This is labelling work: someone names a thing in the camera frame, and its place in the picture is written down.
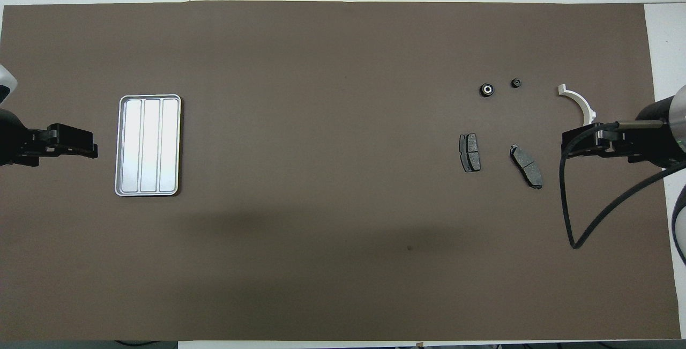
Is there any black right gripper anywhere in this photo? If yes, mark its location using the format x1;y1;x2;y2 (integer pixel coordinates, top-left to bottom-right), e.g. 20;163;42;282
562;96;686;170

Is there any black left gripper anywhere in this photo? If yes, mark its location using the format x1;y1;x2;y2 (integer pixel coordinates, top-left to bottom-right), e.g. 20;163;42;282
0;108;99;167

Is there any silver metal tray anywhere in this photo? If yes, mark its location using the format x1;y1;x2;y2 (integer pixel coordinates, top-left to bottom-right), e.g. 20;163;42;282
115;94;182;197

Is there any long dark brake pad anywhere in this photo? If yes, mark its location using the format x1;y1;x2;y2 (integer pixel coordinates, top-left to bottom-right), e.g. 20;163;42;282
510;144;543;189

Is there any short dark brake pad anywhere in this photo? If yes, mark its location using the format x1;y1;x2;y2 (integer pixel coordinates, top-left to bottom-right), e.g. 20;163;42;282
459;133;481;173

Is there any brown table mat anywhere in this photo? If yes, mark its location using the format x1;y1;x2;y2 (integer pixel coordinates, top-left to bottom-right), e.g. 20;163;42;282
0;2;681;341

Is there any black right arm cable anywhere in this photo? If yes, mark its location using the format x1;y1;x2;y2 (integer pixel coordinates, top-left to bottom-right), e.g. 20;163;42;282
559;123;686;249

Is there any white curved plastic bracket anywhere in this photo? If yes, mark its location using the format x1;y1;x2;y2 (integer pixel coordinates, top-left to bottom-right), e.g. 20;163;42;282
557;84;597;124

